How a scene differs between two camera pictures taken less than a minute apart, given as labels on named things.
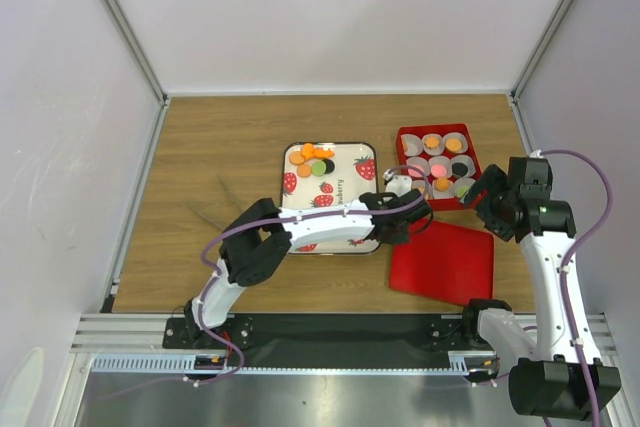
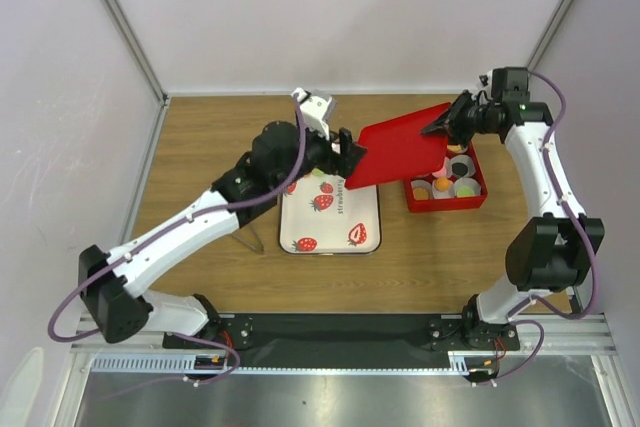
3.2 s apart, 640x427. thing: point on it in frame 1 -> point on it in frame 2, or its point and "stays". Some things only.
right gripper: (496, 180) -> (450, 121)
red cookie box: (448, 158) stays
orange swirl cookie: (442, 184) stays
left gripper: (400, 238) -> (342, 163)
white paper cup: (440, 167) stays
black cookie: (459, 169) stays
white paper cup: (455, 142) stays
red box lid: (445, 262) -> (397, 151)
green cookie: (460, 191) stays
